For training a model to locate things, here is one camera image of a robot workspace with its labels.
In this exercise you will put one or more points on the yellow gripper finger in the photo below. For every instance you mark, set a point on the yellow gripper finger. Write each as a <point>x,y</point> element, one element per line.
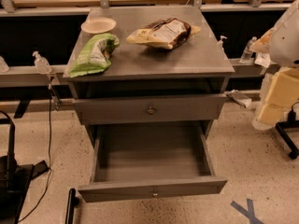
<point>262,44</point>
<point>278,93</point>

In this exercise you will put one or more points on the black floor stand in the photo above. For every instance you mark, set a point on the black floor stand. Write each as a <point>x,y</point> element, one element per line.
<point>14,178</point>

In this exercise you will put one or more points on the green rice chip bag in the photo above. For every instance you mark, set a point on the green rice chip bag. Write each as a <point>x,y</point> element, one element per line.
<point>95,55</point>

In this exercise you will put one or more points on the white label packet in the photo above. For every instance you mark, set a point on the white label packet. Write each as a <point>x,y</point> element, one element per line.
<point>262,59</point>

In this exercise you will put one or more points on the brown and yellow snack bag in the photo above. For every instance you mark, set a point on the brown and yellow snack bag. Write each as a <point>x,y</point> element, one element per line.
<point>163,34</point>

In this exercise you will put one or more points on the clear sanitizer pump bottle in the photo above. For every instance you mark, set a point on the clear sanitizer pump bottle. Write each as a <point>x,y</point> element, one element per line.
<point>41,63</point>

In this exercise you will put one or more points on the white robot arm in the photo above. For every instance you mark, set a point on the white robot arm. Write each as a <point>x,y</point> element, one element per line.
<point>284,44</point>

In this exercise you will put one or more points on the black bar near drawer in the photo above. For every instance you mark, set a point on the black bar near drawer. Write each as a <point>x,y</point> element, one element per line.
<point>72,203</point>

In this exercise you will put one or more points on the blue tape cross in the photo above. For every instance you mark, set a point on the blue tape cross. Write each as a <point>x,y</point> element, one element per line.
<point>247,212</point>

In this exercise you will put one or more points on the closed grey upper drawer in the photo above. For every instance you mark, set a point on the closed grey upper drawer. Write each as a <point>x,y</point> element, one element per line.
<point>149,109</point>

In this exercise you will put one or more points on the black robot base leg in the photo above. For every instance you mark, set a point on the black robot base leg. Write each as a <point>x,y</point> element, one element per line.
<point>284,126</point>

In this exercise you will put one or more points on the beige paper bowl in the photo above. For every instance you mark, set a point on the beige paper bowl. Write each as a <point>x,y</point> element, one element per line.
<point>98,25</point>

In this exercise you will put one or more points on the folded paper packet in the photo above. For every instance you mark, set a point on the folded paper packet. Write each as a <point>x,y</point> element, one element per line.
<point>240,98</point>

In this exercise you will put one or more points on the small white pump bottle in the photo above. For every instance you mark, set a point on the small white pump bottle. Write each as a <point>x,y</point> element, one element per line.
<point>221,41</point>

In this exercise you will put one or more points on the clear plastic water bottle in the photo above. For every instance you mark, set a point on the clear plastic water bottle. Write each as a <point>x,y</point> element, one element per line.
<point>247,52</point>

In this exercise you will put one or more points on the open grey lower drawer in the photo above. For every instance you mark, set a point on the open grey lower drawer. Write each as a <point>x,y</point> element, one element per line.
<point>150,160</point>

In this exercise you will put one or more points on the grey drawer cabinet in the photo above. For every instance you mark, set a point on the grey drawer cabinet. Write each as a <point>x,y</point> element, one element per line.
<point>199,66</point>

